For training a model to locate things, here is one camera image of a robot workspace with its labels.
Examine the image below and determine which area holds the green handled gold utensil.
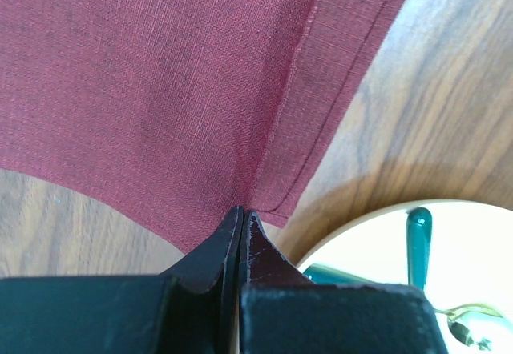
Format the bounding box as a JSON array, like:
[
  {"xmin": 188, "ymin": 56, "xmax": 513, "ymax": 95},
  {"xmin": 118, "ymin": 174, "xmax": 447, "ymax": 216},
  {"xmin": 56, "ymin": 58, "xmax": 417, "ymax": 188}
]
[
  {"xmin": 406, "ymin": 207, "xmax": 433, "ymax": 291},
  {"xmin": 303, "ymin": 263, "xmax": 512, "ymax": 353}
]

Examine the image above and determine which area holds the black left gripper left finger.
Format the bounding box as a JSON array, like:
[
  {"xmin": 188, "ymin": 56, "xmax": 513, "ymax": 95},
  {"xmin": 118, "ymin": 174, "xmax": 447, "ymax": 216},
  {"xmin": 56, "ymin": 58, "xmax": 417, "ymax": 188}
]
[{"xmin": 1, "ymin": 207, "xmax": 244, "ymax": 353}]

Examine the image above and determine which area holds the cream round plate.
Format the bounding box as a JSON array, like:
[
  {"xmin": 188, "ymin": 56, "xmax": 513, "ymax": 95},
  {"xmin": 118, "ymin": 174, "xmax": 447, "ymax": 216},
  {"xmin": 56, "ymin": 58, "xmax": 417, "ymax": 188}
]
[{"xmin": 297, "ymin": 199, "xmax": 512, "ymax": 353}]

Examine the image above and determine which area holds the dark red cloth napkin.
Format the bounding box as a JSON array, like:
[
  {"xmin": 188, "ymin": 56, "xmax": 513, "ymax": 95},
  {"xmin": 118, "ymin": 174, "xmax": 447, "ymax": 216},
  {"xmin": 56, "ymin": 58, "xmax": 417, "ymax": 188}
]
[{"xmin": 1, "ymin": 0, "xmax": 405, "ymax": 251}]

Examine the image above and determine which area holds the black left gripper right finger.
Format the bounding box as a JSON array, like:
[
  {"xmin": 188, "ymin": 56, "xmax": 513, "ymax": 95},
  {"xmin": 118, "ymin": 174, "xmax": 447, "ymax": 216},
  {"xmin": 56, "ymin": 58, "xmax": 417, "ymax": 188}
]
[{"xmin": 239, "ymin": 211, "xmax": 447, "ymax": 353}]

